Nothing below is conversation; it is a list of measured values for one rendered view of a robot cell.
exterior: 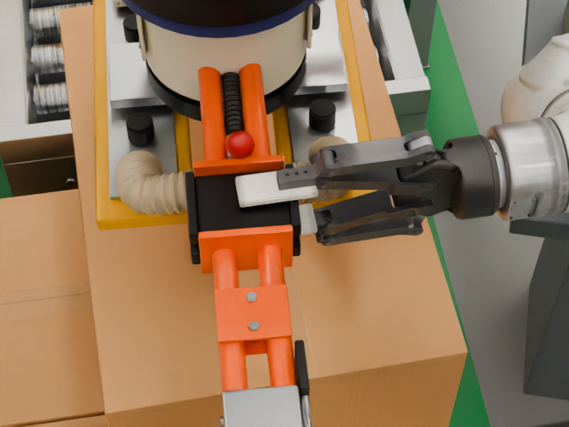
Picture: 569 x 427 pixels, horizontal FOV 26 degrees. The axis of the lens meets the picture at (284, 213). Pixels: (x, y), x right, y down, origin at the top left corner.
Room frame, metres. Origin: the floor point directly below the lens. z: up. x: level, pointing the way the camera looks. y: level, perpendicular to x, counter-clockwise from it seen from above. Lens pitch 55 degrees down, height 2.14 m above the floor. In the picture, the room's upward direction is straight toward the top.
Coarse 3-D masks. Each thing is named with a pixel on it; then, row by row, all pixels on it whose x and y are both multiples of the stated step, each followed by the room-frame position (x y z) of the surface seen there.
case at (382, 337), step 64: (64, 64) 1.06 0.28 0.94; (192, 128) 0.95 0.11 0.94; (384, 128) 0.95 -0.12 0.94; (128, 256) 0.76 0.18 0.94; (320, 256) 0.76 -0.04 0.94; (384, 256) 0.76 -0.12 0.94; (128, 320) 0.68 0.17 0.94; (192, 320) 0.68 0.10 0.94; (320, 320) 0.68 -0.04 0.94; (384, 320) 0.68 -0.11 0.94; (448, 320) 0.68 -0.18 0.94; (128, 384) 0.60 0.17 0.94; (192, 384) 0.60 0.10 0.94; (256, 384) 0.60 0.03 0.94; (320, 384) 0.61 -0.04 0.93; (384, 384) 0.62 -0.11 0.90; (448, 384) 0.64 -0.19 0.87
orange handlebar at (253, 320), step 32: (256, 64) 0.80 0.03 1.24; (256, 96) 0.76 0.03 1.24; (224, 128) 0.72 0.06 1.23; (256, 128) 0.72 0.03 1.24; (224, 256) 0.58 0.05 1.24; (224, 288) 0.54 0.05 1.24; (256, 288) 0.54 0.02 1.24; (224, 320) 0.51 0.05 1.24; (256, 320) 0.51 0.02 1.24; (288, 320) 0.51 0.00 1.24; (224, 352) 0.48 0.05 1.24; (256, 352) 0.49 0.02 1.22; (288, 352) 0.48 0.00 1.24; (224, 384) 0.46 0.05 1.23; (288, 384) 0.45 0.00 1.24
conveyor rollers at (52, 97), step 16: (32, 0) 1.59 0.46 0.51; (32, 16) 1.52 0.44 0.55; (48, 16) 1.52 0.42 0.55; (32, 32) 1.50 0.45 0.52; (48, 32) 1.50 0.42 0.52; (32, 48) 1.44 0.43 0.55; (48, 48) 1.44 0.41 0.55; (48, 64) 1.42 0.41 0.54; (48, 96) 1.34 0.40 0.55; (64, 96) 1.34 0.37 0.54; (48, 112) 1.33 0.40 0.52
